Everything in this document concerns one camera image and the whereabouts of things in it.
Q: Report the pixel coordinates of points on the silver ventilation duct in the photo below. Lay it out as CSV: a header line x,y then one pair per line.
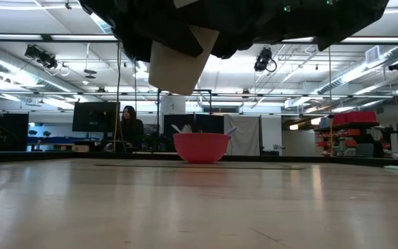
x,y
358,72

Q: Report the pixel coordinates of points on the black monitor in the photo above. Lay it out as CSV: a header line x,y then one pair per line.
x,y
95,117

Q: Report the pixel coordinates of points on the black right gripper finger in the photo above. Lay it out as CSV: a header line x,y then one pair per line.
x,y
230,46

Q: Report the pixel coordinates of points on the person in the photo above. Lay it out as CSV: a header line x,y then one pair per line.
x,y
132,129

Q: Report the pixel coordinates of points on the beige cup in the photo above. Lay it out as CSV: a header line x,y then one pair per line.
x,y
178,74

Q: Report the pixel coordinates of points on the black ceiling fixture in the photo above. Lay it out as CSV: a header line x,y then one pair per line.
x,y
396,65

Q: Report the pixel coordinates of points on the large red storage bin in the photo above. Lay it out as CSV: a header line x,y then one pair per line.
x,y
361,117

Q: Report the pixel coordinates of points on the black partition screen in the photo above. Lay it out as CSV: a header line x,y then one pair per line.
x,y
206,122

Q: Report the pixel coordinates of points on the white hanging cloth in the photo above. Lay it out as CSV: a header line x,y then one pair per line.
x,y
242,138

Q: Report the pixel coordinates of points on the black metal stand frame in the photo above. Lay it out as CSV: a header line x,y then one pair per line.
x,y
206,90

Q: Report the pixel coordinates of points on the black overhead frame bar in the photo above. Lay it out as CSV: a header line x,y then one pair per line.
x,y
45,37

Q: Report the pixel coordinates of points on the white plastic fork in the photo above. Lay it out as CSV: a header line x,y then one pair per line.
x,y
187,129

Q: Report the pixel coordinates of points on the black overhead camera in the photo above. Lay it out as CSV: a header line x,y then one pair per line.
x,y
41,56
263,60

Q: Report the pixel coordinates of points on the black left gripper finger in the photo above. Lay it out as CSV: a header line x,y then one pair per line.
x,y
181,43

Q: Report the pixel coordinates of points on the black table mat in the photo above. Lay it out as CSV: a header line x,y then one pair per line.
x,y
133,166

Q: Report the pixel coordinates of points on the shelf with red bins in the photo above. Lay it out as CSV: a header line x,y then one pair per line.
x,y
344,125

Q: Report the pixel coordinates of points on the black table border frame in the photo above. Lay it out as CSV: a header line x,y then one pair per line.
x,y
289,159

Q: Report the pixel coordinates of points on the red bowl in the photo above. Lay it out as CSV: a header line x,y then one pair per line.
x,y
200,148

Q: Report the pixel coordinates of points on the small red storage bin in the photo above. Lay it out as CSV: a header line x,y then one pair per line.
x,y
339,119

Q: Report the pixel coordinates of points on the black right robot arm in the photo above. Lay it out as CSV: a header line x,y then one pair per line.
x,y
351,17

